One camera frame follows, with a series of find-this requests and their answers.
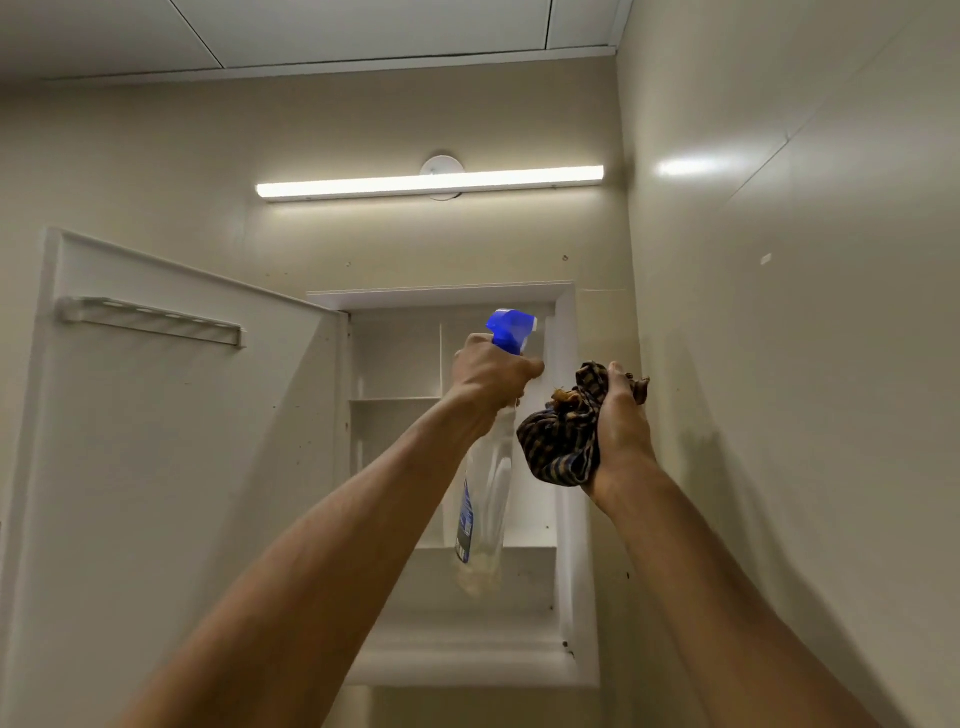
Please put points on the person's left hand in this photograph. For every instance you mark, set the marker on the person's left hand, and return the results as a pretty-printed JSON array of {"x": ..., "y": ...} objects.
[{"x": 487, "y": 379}]

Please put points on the person's right hand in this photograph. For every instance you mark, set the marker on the person's right hand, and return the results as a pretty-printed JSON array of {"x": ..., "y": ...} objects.
[{"x": 619, "y": 441}]

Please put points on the person's right thumb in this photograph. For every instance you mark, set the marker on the person's right thumb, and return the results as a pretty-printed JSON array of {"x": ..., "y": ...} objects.
[{"x": 618, "y": 379}]

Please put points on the person's left fingers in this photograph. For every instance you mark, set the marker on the person's left fingers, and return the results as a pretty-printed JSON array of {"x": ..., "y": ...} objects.
[{"x": 525, "y": 375}]

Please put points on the dark plaid cloth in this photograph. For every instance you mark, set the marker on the dark plaid cloth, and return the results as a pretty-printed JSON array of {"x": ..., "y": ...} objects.
[{"x": 561, "y": 439}]

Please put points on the clear spray bottle blue trigger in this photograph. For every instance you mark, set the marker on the clear spray bottle blue trigger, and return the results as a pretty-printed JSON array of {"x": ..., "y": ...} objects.
[{"x": 487, "y": 487}]

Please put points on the person's left forearm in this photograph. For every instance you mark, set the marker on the person's left forearm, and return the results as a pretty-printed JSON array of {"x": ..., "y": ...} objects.
[{"x": 315, "y": 570}]

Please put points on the person's right forearm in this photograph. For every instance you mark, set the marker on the person's right forearm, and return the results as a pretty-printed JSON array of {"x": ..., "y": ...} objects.
[{"x": 720, "y": 600}]

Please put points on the long white light bar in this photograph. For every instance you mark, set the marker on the long white light bar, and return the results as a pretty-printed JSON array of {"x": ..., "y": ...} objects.
[{"x": 430, "y": 183}]

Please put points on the white cabinet door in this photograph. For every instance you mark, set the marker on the white cabinet door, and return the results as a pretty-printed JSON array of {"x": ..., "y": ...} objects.
[{"x": 165, "y": 487}]

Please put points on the white door rack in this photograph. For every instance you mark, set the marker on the white door rack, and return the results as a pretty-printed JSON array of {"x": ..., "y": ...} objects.
[{"x": 150, "y": 321}]

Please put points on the white wall cabinet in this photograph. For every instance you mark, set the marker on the white wall cabinet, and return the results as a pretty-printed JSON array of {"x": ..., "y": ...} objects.
[{"x": 457, "y": 487}]

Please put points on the round white light mount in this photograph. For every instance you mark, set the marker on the round white light mount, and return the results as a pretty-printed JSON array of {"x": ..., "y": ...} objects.
[{"x": 441, "y": 165}]

